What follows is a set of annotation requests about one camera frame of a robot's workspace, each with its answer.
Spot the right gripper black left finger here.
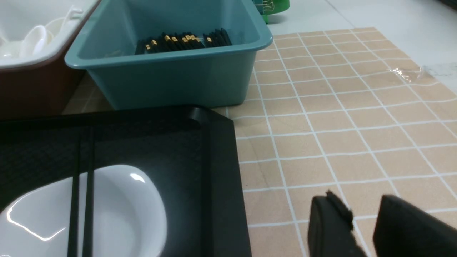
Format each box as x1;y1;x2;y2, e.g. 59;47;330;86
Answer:
307;190;367;257

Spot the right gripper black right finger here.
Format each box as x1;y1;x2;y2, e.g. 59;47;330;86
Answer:
373;194;457;257

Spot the white square dish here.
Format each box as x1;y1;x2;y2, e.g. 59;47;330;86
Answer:
0;165;167;257

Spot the beige checkered table mat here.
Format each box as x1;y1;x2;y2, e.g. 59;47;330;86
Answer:
62;27;457;257

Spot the clear tape piece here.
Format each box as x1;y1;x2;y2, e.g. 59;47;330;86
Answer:
390;62;457;85

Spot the black serving tray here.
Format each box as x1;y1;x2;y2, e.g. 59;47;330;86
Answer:
0;106;252;257

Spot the green cloth backdrop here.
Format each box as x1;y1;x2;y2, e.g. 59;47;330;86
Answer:
252;0;290;24

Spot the black chopsticks pile in bin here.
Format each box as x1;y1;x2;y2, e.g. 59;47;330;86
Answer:
134;28;233;55

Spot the teal plastic bin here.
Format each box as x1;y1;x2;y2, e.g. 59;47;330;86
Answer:
64;0;273;110

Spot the white and brown spoon bin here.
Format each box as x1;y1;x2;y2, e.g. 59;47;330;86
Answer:
0;0;100;120

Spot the white soup spoons pile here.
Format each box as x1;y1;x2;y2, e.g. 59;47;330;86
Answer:
0;5;83;60

